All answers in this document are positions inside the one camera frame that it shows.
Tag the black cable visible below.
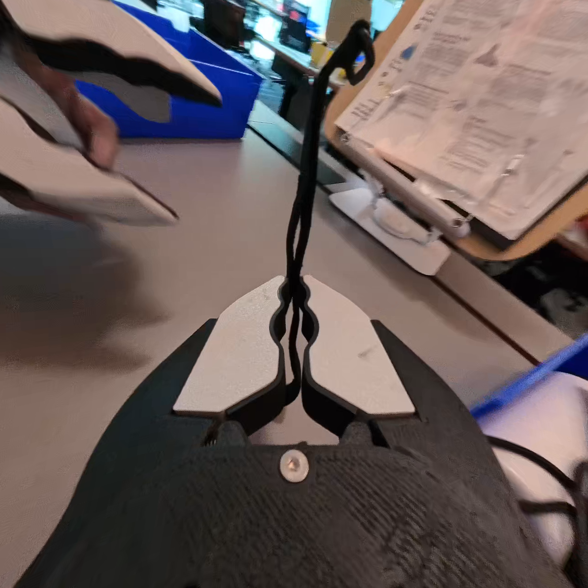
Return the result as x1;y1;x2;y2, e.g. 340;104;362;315
487;436;588;563
281;21;376;406

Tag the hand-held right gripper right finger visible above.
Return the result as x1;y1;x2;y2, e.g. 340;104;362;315
302;276;416;419

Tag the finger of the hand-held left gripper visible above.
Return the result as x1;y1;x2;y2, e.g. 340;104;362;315
0;63;179;227
0;0;224;124

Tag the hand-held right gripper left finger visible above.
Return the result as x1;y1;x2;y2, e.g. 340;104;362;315
173;276;285;419

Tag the wooden document stand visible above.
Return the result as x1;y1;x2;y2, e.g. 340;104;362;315
322;0;588;277

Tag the beige chair back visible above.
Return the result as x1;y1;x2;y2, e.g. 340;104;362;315
326;0;374;45

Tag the blue plastic bin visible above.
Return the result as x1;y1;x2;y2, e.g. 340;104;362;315
471;335;588;420
76;0;265;141

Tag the grey desk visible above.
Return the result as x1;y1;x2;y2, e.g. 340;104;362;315
0;97;575;588

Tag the black desk mat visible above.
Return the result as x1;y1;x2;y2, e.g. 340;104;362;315
248;100;350;190

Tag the white rounded object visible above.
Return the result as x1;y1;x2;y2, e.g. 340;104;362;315
478;372;588;554

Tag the person's left hand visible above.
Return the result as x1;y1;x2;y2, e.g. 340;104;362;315
37;69;121;172

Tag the printed instruction sheet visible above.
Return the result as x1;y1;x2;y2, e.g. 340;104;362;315
336;0;588;241

